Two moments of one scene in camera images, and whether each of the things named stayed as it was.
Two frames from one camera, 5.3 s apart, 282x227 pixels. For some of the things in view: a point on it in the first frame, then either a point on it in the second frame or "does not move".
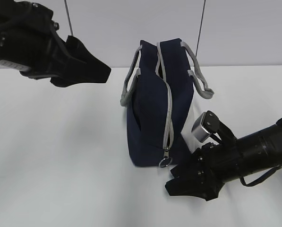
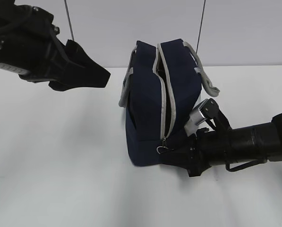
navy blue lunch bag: (158, 96) does not move
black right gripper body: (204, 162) → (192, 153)
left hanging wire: (69, 17) does not move
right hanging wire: (200, 27) does not move
